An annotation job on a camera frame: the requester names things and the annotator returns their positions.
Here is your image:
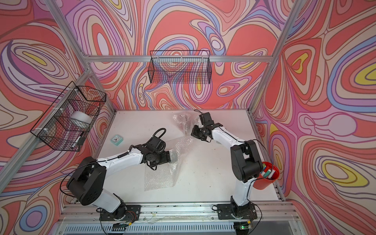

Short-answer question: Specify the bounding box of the white ceramic mug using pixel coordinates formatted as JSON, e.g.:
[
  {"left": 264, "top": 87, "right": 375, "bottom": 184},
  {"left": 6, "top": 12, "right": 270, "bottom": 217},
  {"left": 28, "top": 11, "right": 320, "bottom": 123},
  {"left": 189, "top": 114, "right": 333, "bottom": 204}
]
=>
[{"left": 169, "top": 149, "right": 178, "bottom": 164}]

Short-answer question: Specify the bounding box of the clear bubble wrap sheet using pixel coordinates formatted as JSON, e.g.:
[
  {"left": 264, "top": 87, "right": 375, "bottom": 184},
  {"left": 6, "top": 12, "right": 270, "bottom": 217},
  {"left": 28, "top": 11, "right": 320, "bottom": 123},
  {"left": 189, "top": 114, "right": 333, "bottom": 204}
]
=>
[
  {"left": 172, "top": 113, "right": 193, "bottom": 136},
  {"left": 144, "top": 136, "right": 194, "bottom": 192}
]

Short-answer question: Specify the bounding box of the clear bubble wrap sheet bottom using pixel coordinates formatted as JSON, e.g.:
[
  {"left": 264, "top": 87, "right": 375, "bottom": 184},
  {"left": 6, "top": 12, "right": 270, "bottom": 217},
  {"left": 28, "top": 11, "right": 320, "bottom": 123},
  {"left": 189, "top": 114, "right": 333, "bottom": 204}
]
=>
[{"left": 144, "top": 136, "right": 194, "bottom": 192}]

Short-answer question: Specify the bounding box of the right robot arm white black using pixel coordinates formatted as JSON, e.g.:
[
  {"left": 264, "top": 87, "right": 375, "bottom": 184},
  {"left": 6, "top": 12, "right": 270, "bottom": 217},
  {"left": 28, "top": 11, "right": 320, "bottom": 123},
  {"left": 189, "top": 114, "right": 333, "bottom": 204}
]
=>
[{"left": 191, "top": 110, "right": 263, "bottom": 214}]

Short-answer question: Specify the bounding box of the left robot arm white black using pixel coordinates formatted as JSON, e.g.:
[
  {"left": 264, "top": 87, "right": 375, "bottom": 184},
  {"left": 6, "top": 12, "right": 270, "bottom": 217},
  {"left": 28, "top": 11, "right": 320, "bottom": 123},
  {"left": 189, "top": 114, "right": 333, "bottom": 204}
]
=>
[{"left": 67, "top": 128, "right": 171, "bottom": 220}]

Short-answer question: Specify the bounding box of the small teal alarm clock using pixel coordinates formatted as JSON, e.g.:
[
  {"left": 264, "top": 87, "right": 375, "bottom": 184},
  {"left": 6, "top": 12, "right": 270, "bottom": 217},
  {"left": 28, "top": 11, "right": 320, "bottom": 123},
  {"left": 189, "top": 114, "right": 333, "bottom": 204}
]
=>
[{"left": 110, "top": 135, "right": 123, "bottom": 146}]

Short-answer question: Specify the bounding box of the red cup of markers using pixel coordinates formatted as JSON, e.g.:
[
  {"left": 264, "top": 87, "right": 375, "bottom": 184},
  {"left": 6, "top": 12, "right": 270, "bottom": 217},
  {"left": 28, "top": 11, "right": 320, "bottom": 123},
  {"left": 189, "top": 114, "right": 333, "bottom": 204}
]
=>
[{"left": 253, "top": 162, "right": 280, "bottom": 190}]

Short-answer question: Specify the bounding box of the white tape roll in basket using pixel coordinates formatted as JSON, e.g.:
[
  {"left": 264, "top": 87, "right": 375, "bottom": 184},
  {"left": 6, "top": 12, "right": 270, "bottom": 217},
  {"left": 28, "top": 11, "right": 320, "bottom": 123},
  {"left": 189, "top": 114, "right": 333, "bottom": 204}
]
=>
[{"left": 70, "top": 111, "right": 92, "bottom": 124}]

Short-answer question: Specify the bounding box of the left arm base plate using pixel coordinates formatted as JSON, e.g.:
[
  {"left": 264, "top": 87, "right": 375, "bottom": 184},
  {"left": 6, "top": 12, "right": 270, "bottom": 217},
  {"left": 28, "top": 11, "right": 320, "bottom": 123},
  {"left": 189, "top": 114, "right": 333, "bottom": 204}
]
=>
[{"left": 99, "top": 205, "right": 141, "bottom": 223}]

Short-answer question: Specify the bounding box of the marker in wire basket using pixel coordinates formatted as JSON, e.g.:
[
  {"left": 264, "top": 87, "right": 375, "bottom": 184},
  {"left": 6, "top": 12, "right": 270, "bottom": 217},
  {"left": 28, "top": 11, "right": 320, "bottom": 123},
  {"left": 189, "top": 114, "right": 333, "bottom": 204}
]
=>
[{"left": 71, "top": 136, "right": 85, "bottom": 148}]

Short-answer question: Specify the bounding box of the black wire basket back wall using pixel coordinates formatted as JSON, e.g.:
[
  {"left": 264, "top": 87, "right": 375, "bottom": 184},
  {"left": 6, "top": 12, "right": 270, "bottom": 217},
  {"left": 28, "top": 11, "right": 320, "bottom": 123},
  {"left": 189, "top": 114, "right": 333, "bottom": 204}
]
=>
[{"left": 147, "top": 50, "right": 212, "bottom": 85}]

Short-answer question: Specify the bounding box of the black wire basket wall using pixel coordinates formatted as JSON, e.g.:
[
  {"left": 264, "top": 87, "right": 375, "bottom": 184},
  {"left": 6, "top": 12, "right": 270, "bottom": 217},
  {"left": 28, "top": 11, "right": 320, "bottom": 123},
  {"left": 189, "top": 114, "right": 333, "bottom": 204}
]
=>
[
  {"left": 30, "top": 82, "right": 107, "bottom": 152},
  {"left": 147, "top": 50, "right": 212, "bottom": 85}
]

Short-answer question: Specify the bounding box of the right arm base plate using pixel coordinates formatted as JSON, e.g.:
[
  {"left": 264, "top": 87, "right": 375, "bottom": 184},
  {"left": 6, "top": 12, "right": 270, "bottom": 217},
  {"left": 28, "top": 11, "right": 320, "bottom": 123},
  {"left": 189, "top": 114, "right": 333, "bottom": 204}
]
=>
[{"left": 212, "top": 203, "right": 258, "bottom": 221}]

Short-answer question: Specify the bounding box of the black wire basket left wall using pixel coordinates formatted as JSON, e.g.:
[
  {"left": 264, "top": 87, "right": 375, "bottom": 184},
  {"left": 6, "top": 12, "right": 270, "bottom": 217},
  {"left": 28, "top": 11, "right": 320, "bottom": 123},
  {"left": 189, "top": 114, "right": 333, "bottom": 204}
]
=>
[{"left": 30, "top": 82, "right": 107, "bottom": 152}]

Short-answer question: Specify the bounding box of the aluminium front rail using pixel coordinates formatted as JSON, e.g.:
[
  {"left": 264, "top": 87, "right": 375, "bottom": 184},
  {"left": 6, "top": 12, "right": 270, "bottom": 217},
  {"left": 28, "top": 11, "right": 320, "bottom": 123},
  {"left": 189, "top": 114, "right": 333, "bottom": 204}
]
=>
[{"left": 58, "top": 201, "right": 301, "bottom": 224}]

